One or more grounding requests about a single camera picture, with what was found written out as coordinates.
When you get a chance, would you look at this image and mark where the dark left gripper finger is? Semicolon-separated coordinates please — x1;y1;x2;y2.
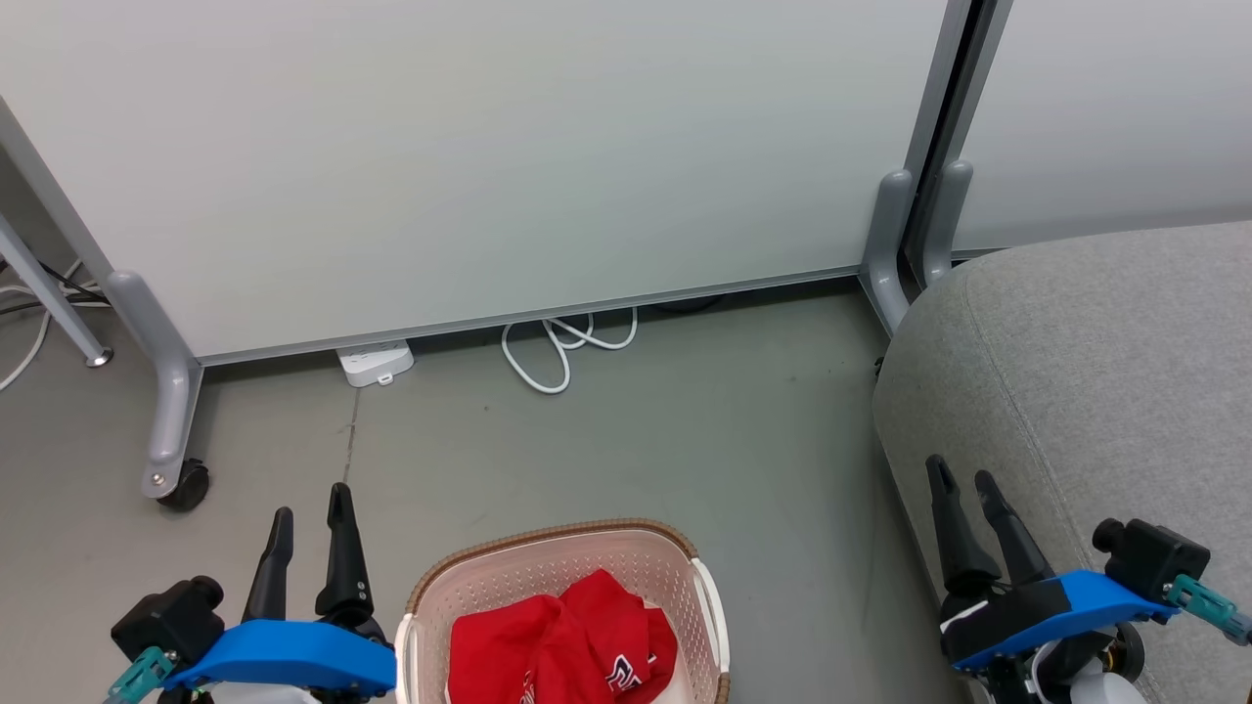
314;483;376;620
243;506;295;624

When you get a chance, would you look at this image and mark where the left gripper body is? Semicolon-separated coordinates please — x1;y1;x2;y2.
315;608;393;649

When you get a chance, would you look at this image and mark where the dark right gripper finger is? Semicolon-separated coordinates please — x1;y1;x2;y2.
926;455;1004;598
974;470;1058;589

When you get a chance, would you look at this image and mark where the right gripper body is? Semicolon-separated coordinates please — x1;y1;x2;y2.
940;578;1073;662

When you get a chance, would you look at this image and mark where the red shorts white trim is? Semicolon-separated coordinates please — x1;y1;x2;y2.
447;593;570;704

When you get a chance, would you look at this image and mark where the red printed shirt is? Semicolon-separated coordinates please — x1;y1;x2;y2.
528;569;680;704

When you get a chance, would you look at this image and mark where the grey fabric sofa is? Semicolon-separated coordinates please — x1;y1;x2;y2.
872;221;1252;704

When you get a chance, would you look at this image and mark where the grey partition panel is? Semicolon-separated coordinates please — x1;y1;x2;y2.
954;0;1252;257

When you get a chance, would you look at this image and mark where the black caster wheel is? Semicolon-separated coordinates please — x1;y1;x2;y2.
159;459;210;512

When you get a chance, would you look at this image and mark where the pink laundry basket brown rim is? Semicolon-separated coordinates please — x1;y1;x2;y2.
394;518;733;704

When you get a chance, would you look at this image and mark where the white power strip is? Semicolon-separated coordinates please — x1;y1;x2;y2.
336;339;415;389

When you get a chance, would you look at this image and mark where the grey partition leg with caster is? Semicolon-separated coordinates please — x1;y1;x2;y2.
106;270;203;501

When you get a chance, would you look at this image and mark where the grey metal table leg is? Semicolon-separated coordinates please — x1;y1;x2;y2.
0;213;114;369

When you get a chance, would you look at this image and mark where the large white partition panel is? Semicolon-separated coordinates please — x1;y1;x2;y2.
0;0;952;365

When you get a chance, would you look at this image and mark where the blue right camera mount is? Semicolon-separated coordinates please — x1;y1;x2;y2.
953;570;1181;674

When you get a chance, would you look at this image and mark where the teal left camera connector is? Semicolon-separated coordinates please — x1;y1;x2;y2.
102;645;178;704

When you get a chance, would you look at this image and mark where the teal camera connector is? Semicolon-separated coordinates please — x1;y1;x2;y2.
1164;574;1252;647
102;645;178;704

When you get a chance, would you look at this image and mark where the teal right camera connector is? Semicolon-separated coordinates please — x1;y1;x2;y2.
1164;574;1252;647

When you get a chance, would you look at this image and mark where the white looped power cable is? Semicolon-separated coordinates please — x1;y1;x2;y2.
501;307;640;396

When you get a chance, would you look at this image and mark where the white floor cable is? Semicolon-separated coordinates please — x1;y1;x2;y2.
0;260;85;394

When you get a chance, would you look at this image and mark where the black floor cable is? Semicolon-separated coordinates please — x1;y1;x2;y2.
0;262;103;316

